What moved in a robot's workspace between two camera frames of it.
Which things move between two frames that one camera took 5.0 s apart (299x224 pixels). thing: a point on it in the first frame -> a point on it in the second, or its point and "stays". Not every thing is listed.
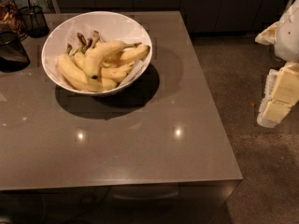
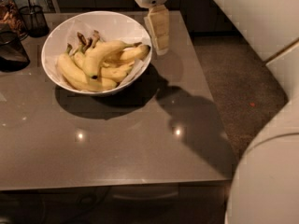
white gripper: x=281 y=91 -> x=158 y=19
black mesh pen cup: x=34 y=19 stays
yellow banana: x=95 y=60 stays
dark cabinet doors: x=207 y=8 stays
